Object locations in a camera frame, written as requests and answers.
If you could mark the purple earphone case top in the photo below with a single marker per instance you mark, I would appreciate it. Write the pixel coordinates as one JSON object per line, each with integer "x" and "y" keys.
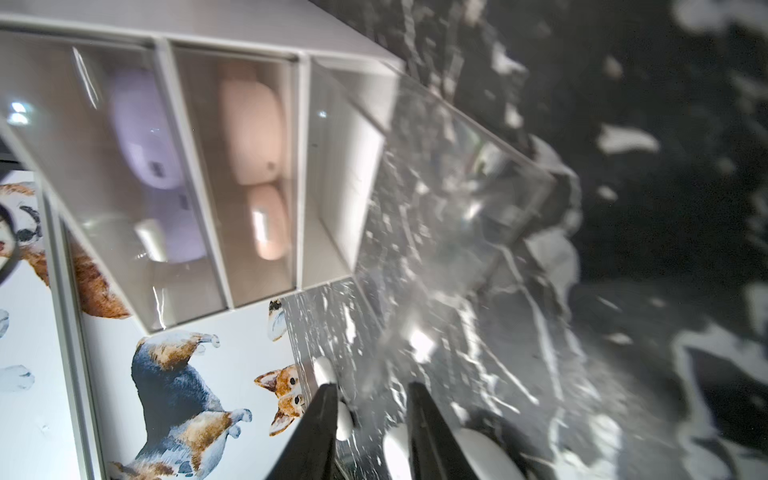
{"x": 143, "y": 130}

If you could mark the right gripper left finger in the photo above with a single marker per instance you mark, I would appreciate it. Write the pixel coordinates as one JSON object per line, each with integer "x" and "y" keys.
{"x": 310, "y": 453}

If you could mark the white earphone case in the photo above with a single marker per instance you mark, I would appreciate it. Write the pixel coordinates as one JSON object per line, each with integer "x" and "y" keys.
{"x": 396, "y": 452}
{"x": 324, "y": 372}
{"x": 487, "y": 459}

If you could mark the white earphone case oval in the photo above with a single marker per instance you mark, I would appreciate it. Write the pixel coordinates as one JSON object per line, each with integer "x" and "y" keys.
{"x": 345, "y": 424}

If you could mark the white mini drawer cabinet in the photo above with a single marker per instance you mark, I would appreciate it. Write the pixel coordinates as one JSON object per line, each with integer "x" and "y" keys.
{"x": 297, "y": 30}

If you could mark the purple earphone case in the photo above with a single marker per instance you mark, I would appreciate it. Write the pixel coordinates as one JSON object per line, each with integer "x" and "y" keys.
{"x": 169, "y": 230}
{"x": 143, "y": 130}

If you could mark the pink earphone case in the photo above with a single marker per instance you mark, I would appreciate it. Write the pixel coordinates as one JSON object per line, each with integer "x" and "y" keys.
{"x": 269, "y": 221}
{"x": 254, "y": 130}

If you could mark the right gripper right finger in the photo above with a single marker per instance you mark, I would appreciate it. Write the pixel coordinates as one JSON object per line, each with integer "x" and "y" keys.
{"x": 433, "y": 451}

